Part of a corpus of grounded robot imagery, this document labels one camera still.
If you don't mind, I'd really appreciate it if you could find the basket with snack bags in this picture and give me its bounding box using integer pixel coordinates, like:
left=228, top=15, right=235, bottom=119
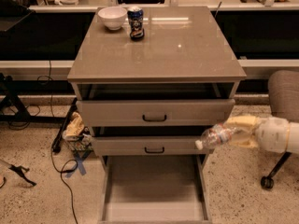
left=63, top=111, right=93, bottom=151

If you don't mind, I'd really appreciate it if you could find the black table frame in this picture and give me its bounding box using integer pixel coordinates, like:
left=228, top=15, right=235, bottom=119
left=0, top=73, right=66, bottom=125

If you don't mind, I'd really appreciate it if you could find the grey office chair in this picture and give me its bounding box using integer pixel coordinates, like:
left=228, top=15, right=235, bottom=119
left=261, top=70, right=299, bottom=189

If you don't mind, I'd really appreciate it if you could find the middle grey drawer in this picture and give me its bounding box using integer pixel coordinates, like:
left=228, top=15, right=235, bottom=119
left=92, top=136, right=213, bottom=156

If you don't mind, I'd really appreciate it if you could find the black tripod leg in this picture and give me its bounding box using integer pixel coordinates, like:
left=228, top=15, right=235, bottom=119
left=0, top=160, right=36, bottom=186

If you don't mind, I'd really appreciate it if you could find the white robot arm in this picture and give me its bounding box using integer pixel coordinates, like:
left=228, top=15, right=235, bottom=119
left=224, top=116, right=299, bottom=154

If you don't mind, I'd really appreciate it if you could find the grey drawer cabinet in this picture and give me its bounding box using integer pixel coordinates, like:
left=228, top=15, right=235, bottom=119
left=66, top=5, right=248, bottom=224

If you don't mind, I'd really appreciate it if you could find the top grey drawer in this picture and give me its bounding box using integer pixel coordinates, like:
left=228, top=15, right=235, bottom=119
left=77, top=99, right=235, bottom=127

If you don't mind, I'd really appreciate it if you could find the blue soda can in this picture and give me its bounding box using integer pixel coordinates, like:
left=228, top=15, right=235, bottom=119
left=127, top=6, right=144, bottom=40

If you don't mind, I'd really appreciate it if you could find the black floor cable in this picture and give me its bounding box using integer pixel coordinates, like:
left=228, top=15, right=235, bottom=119
left=50, top=147, right=79, bottom=224

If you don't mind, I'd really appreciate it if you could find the black power strip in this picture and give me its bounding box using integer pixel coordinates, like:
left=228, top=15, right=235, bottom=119
left=51, top=99, right=77, bottom=153

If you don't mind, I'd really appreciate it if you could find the bottom grey drawer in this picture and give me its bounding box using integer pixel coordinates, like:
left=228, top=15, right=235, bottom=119
left=98, top=155, right=212, bottom=224

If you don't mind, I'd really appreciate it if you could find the clear plastic water bottle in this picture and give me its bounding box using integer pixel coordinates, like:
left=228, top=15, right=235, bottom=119
left=195, top=124, right=236, bottom=150

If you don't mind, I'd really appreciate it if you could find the grey drawer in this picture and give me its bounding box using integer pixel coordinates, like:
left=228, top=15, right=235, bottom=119
left=92, top=136, right=213, bottom=156
left=77, top=99, right=235, bottom=127
left=98, top=155, right=212, bottom=224

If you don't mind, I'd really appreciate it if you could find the white ceramic bowl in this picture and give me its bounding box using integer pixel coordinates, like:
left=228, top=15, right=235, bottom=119
left=97, top=7, right=127, bottom=31

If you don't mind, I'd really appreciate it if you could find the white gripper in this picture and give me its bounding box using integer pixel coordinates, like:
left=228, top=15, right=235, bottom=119
left=224, top=115, right=291, bottom=153

